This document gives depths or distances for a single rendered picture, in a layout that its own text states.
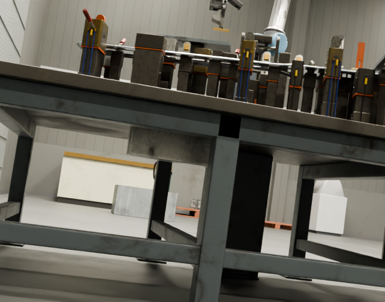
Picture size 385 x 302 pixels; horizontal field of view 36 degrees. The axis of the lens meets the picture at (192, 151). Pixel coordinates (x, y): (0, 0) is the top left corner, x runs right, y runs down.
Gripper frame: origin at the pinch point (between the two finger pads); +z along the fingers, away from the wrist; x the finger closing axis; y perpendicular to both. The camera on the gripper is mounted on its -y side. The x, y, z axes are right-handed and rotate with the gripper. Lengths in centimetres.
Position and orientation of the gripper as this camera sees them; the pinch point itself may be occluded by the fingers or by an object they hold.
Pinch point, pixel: (221, 26)
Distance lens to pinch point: 302.0
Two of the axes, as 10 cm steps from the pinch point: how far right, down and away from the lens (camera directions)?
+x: 0.6, -0.7, -10.0
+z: -1.3, 9.9, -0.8
